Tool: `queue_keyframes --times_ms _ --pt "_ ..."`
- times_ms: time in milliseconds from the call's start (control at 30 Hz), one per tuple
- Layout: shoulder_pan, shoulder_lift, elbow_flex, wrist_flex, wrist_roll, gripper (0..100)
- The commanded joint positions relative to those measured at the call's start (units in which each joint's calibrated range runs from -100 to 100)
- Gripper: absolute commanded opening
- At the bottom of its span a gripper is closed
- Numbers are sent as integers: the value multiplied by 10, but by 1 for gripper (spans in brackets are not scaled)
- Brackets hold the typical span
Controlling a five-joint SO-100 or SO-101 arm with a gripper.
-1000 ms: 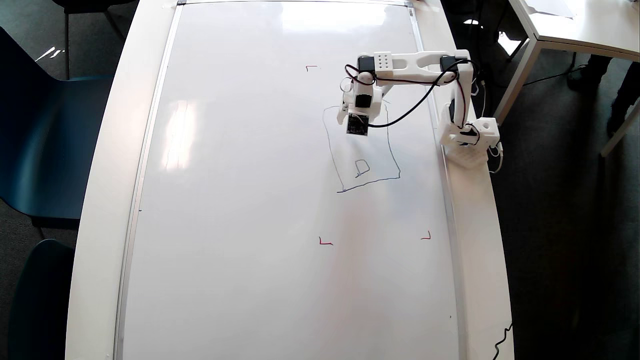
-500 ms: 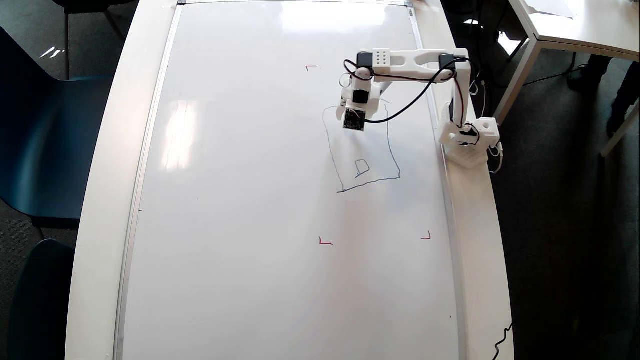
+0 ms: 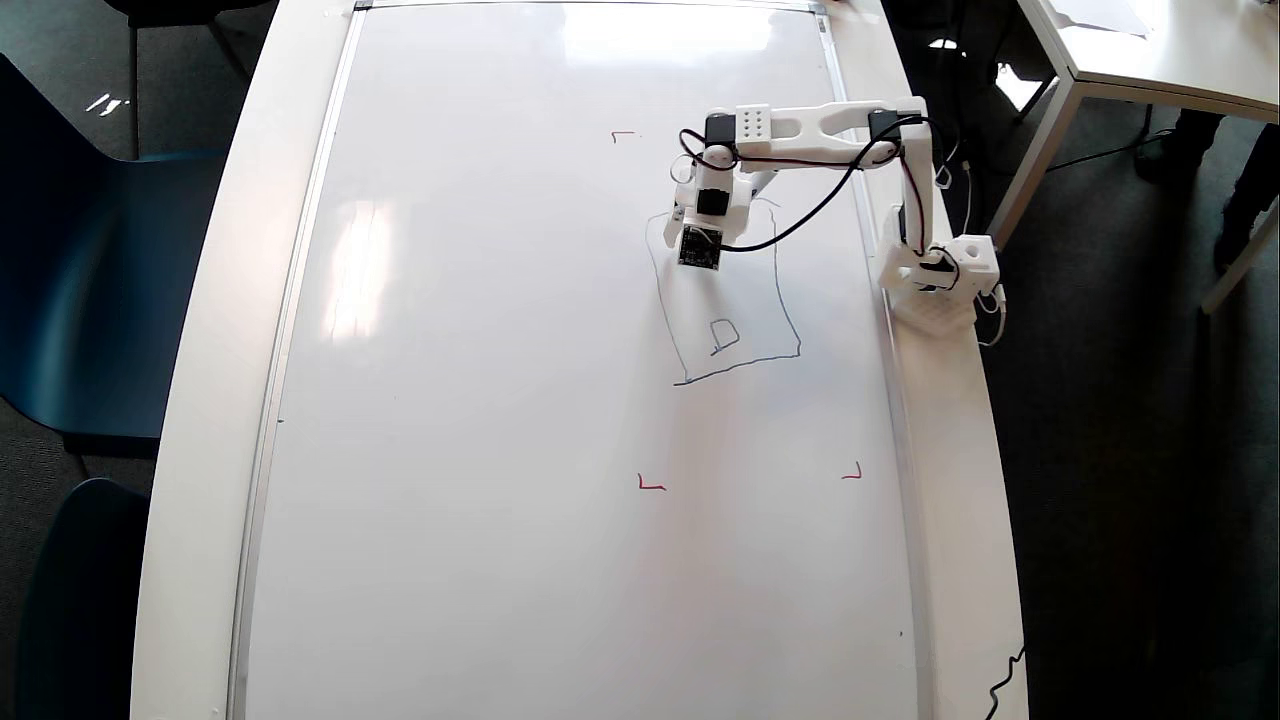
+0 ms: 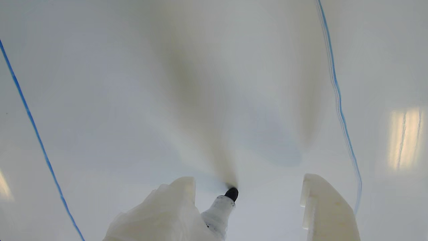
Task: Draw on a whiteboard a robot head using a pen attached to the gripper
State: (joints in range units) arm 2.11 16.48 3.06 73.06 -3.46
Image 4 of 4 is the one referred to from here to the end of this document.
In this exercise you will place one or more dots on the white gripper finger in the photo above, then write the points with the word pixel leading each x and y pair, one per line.
pixel 331 217
pixel 160 214

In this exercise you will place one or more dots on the whiteboard marker pen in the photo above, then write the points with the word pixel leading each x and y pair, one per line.
pixel 219 212

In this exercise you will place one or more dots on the large white whiteboard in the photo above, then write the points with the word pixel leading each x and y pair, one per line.
pixel 200 83

